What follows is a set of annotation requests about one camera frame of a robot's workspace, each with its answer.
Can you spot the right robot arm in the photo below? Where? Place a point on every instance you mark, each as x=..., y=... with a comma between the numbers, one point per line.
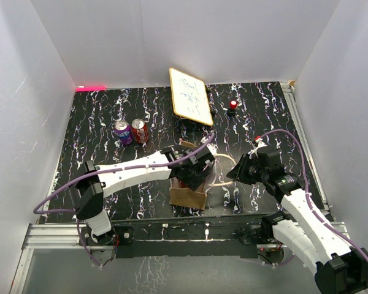
x=336, y=265

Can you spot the red cola can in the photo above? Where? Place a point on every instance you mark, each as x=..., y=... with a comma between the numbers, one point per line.
x=140, y=131

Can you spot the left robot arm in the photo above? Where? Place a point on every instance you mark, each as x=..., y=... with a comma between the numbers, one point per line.
x=101, y=181

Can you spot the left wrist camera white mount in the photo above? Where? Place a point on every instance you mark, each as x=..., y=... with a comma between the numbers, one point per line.
x=211, y=147

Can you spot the white board with wooden frame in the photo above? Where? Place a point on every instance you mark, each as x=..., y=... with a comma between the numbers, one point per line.
x=189, y=97

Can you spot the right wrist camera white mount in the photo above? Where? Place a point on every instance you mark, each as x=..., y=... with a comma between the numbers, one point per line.
x=258, y=143

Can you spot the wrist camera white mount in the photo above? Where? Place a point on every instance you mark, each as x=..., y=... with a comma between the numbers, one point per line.
x=258, y=143
x=211, y=147

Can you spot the red emergency button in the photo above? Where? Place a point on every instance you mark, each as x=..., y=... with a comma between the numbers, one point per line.
x=232, y=108

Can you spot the pink tape strip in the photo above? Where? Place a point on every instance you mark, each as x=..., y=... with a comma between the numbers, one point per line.
x=90, y=88

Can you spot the canvas tote bag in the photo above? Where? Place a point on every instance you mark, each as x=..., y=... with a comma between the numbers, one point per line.
x=194, y=193

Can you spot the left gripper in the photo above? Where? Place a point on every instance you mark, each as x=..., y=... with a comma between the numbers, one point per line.
x=192, y=182

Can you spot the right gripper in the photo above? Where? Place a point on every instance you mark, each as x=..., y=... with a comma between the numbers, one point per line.
x=238, y=173

